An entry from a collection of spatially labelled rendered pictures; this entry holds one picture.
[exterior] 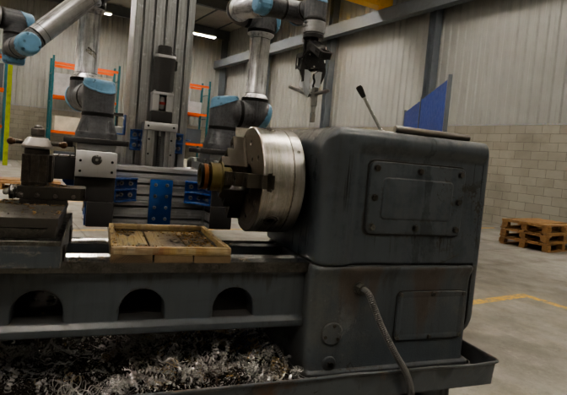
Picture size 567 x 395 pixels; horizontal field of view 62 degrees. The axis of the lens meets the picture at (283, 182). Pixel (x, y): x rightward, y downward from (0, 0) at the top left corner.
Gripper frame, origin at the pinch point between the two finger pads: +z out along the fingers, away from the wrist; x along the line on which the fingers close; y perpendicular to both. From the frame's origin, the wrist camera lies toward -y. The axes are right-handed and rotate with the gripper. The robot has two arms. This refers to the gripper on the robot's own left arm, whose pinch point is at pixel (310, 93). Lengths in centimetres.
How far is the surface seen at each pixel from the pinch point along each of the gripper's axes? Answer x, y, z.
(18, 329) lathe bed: 81, -26, 67
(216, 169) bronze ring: 34.3, -14.7, 27.4
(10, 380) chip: 82, -22, 81
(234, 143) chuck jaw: 27.2, -7.2, 19.3
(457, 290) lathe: -41, -34, 59
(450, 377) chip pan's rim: -34, -43, 82
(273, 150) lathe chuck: 21.0, -24.4, 20.7
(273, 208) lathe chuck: 19.9, -25.7, 36.8
